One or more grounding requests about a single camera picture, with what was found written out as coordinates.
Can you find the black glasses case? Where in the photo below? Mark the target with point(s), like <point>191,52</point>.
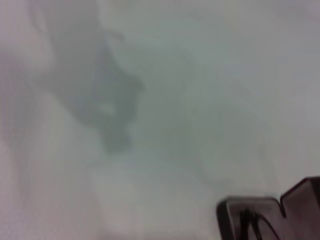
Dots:
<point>230,212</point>

